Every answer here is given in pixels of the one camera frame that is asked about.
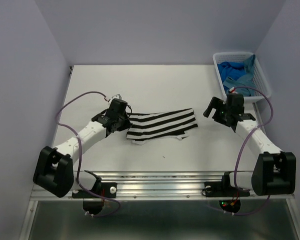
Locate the black white striped tank top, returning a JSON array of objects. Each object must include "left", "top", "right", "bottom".
[{"left": 126, "top": 108, "right": 198, "bottom": 145}]

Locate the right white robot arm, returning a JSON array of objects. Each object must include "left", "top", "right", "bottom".
[{"left": 203, "top": 93, "right": 296, "bottom": 196}]

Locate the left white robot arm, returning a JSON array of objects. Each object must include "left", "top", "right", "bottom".
[{"left": 33, "top": 98, "right": 131, "bottom": 198}]

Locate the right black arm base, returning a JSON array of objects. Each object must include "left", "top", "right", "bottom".
[{"left": 201, "top": 181, "right": 250, "bottom": 214}]

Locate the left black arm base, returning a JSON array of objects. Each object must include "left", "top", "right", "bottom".
[{"left": 72, "top": 182, "right": 121, "bottom": 218}]

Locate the teal tank top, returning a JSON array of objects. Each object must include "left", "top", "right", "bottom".
[{"left": 223, "top": 54, "right": 256, "bottom": 97}]

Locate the blue tank top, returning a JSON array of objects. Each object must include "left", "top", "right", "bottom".
[{"left": 217, "top": 61, "right": 246, "bottom": 82}]

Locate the white plastic basket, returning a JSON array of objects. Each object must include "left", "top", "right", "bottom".
[{"left": 212, "top": 51, "right": 272, "bottom": 103}]

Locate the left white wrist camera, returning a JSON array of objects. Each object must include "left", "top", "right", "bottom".
[{"left": 111, "top": 94, "right": 122, "bottom": 100}]

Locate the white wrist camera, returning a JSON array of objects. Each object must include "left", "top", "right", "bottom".
[
  {"left": 111, "top": 94, "right": 122, "bottom": 100},
  {"left": 227, "top": 87, "right": 237, "bottom": 94}
]

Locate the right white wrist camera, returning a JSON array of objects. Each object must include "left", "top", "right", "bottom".
[{"left": 227, "top": 87, "right": 237, "bottom": 94}]

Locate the aluminium mounting rail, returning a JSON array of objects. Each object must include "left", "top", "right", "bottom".
[{"left": 31, "top": 170, "right": 297, "bottom": 201}]

